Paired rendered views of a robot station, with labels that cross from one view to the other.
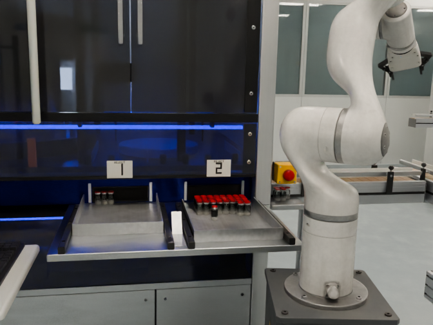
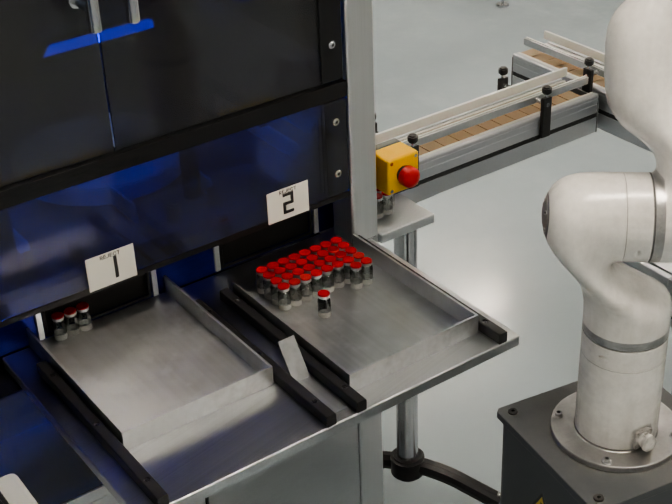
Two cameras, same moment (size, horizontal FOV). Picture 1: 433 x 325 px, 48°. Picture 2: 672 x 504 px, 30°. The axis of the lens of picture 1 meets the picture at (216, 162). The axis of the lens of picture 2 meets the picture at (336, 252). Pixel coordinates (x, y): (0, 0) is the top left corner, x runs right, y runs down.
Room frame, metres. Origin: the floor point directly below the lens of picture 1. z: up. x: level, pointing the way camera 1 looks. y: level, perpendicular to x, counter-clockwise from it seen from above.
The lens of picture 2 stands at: (-0.10, 0.70, 2.06)
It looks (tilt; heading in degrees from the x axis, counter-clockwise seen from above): 31 degrees down; 336
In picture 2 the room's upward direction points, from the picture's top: 2 degrees counter-clockwise
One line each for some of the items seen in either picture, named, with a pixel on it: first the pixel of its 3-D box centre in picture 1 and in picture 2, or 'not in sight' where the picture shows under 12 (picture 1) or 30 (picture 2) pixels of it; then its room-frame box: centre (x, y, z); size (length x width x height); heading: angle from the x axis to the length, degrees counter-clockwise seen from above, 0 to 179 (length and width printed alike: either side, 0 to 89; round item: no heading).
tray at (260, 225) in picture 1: (227, 216); (352, 306); (1.49, -0.04, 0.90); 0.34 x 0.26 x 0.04; 10
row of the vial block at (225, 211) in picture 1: (222, 207); (322, 281); (1.58, -0.02, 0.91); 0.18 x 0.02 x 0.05; 100
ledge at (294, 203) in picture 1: (283, 202); (386, 214); (1.79, -0.26, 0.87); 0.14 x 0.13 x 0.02; 10
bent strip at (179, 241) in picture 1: (178, 227); (311, 374); (1.34, 0.10, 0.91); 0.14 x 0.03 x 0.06; 10
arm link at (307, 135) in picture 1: (319, 160); (608, 254); (1.07, -0.23, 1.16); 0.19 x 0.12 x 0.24; 59
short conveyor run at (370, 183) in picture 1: (340, 182); (460, 134); (1.93, -0.51, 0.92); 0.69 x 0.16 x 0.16; 100
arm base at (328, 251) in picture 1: (327, 253); (620, 380); (1.06, -0.26, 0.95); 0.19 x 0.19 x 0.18
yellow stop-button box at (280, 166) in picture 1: (284, 172); (392, 167); (1.74, -0.25, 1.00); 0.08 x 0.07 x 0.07; 10
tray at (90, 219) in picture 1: (119, 211); (146, 355); (1.52, 0.31, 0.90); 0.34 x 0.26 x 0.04; 10
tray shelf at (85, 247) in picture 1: (173, 225); (261, 350); (1.48, 0.13, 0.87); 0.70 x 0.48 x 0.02; 100
